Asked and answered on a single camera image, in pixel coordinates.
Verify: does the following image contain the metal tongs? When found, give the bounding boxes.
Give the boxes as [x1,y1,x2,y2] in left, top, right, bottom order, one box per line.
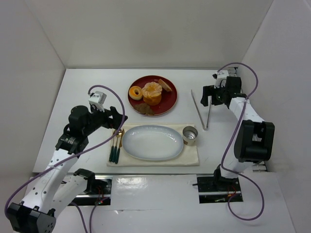
[190,90,211,131]

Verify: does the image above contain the bread slice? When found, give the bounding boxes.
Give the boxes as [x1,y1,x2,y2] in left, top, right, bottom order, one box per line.
[158,79,172,92]

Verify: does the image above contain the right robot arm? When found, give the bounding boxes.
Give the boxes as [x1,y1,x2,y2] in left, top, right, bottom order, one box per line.
[201,72,275,191]

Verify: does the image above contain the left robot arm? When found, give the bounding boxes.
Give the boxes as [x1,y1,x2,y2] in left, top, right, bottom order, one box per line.
[5,105,127,233]

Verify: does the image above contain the bagel bread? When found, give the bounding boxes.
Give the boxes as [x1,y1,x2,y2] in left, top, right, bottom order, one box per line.
[128,86,143,100]

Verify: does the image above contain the brown croissant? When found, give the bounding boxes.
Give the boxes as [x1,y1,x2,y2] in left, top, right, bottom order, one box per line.
[134,102,155,116]

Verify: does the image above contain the pale blue oval plate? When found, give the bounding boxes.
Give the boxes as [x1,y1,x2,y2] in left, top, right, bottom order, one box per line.
[122,125,184,161]

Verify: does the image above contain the red round plate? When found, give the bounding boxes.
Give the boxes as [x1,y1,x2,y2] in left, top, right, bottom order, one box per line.
[130,75,178,117]

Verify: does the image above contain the sugared brioche bun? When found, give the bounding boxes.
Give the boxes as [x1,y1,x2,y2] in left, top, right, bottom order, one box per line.
[142,82,162,106]

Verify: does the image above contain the metal cup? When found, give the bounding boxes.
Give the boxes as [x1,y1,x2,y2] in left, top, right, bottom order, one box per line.
[182,126,198,146]

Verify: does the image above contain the cream cloth placemat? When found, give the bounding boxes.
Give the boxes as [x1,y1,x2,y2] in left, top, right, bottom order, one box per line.
[106,123,199,167]

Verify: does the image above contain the gold spoon green handle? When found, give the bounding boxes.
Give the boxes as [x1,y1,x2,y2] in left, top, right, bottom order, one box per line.
[112,130,123,163]

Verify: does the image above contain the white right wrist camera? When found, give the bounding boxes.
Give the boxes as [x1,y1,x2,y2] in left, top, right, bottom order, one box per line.
[212,70,228,89]

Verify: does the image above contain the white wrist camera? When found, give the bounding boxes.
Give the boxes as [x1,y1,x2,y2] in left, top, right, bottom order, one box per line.
[88,91,106,105]
[212,70,228,89]

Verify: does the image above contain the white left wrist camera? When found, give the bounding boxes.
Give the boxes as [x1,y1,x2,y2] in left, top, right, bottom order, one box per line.
[88,91,106,105]

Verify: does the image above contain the gold fork green handle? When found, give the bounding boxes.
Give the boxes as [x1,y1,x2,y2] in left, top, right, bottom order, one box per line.
[109,131,118,162]

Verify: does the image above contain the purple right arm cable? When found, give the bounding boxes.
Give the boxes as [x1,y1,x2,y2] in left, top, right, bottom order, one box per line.
[217,62,265,221]

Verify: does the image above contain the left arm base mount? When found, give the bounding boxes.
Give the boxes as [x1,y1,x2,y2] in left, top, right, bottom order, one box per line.
[72,175,112,206]

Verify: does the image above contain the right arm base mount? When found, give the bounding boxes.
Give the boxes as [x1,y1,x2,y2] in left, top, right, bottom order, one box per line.
[192,175,243,204]

